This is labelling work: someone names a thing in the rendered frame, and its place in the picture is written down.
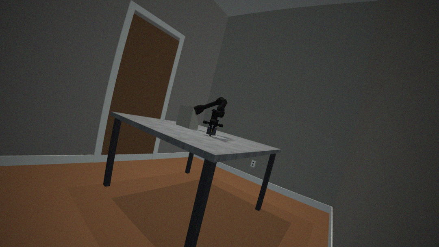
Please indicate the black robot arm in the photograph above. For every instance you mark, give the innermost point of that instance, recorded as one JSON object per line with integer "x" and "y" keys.
{"x": 216, "y": 113}

